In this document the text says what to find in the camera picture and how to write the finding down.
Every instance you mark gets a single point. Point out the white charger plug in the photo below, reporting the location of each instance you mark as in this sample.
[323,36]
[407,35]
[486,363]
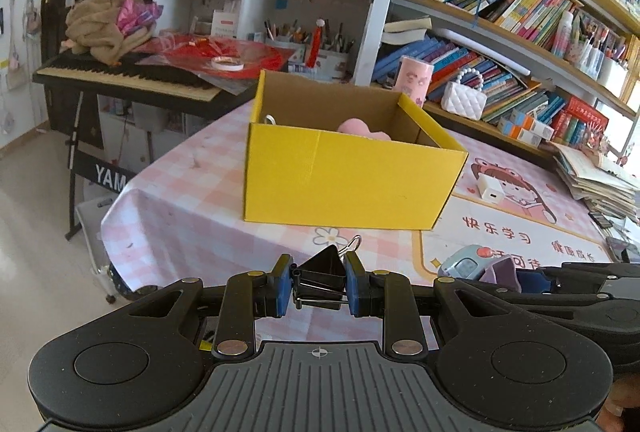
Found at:
[487,189]

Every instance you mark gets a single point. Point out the row of thin picture books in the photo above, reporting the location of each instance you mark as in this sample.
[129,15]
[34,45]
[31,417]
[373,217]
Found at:
[525,6]

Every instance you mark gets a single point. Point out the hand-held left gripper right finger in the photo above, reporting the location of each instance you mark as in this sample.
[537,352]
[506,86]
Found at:
[355,284]

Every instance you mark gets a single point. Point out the white pen holder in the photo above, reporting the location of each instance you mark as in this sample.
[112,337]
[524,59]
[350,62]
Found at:
[611,71]

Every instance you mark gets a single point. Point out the black piano stand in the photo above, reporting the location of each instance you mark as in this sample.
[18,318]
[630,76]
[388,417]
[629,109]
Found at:
[75,171]

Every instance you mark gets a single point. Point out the large pink round plush toy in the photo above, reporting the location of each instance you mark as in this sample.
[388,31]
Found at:
[362,127]

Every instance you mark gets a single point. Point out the black digital piano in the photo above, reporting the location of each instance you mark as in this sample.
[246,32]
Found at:
[130,79]

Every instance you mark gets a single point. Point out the stack of papers and booklets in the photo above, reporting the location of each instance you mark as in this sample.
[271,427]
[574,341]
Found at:
[595,177]

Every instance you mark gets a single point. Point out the white tube lamp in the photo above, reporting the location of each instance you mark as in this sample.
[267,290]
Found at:
[480,49]

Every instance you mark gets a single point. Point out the thick cream book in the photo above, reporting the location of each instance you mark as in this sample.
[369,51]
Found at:
[405,31]

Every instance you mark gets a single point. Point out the brown crumpled cloth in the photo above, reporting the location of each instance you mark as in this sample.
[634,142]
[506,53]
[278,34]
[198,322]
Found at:
[97,29]

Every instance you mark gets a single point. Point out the cartoon printed desk mat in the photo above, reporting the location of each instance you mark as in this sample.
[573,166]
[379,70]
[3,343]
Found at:
[500,232]

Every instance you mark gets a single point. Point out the red plastic packaging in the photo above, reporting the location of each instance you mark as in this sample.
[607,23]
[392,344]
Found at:
[215,54]

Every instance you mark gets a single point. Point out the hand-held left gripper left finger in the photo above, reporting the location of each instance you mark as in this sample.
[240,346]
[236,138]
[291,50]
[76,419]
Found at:
[284,284]

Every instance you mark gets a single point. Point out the red boxed book set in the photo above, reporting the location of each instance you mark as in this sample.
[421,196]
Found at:
[580,124]

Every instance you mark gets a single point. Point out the orange white carton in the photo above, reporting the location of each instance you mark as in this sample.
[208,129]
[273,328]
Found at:
[517,132]
[535,124]

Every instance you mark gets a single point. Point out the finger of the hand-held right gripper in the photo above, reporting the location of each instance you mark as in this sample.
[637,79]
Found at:
[600,273]
[560,305]

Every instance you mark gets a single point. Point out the pink printed tumbler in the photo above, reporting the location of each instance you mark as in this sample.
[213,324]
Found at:
[414,79]

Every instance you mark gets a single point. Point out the blue kids smartwatch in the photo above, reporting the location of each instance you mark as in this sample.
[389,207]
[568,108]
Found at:
[465,264]

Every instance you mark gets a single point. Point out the white pink tall bottle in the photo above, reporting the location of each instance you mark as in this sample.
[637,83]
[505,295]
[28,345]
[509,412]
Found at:
[562,31]

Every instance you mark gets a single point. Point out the row of colourful books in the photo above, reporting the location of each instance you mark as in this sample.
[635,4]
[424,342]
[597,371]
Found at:
[500,81]

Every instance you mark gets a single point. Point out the person's right forearm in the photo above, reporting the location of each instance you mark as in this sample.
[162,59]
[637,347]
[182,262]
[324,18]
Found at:
[625,404]

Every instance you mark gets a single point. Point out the white shelf unit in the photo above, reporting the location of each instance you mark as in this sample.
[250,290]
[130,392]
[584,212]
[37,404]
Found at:
[260,1]

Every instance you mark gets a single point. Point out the yellow cardboard box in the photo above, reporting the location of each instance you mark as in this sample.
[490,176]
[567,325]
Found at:
[340,182]

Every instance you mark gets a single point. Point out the wooden bookshelf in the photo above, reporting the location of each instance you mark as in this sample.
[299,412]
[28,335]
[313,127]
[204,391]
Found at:
[505,19]

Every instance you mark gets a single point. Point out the white tape roll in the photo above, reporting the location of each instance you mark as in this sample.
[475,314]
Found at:
[227,63]

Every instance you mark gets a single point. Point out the pink foil wrappers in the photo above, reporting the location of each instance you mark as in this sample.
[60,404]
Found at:
[136,14]

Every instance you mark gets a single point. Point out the black binder clip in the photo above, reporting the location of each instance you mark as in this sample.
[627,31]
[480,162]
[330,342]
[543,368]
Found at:
[322,273]

